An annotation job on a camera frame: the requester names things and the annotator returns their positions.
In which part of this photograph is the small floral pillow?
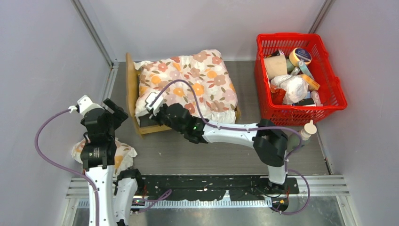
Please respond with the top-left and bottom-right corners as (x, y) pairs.
(71, 138), (137, 177)

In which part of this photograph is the large floral cushion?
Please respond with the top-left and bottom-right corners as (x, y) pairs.
(133, 48), (239, 126)

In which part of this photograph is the wooden pet bed frame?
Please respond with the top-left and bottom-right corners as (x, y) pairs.
(125, 52), (242, 139)

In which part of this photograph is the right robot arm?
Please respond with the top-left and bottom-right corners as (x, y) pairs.
(145, 104), (288, 193)

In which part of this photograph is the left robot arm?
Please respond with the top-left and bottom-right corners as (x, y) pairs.
(77, 95), (144, 226)

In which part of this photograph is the green bottle with beige cap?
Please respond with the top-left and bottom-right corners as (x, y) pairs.
(287, 120), (317, 153)

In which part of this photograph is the white crumpled plastic bag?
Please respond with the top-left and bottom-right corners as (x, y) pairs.
(270, 74), (308, 105)

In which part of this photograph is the yellow tape roll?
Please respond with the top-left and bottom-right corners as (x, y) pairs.
(288, 48), (312, 67)

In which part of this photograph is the red plastic basket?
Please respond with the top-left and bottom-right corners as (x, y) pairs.
(255, 32), (347, 126)

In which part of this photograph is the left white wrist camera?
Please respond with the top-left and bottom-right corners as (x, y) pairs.
(77, 95), (104, 117)

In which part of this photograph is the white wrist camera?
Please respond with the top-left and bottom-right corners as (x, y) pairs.
(145, 91), (165, 116)
(77, 95), (104, 117)

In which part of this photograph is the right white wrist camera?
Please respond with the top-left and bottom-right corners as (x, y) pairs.
(145, 91), (165, 116)

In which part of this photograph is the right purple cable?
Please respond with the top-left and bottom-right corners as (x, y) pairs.
(152, 79), (311, 217)

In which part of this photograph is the aluminium rail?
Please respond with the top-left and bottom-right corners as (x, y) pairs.
(66, 177), (350, 209)

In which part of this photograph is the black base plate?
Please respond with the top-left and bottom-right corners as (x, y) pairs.
(136, 175), (299, 202)

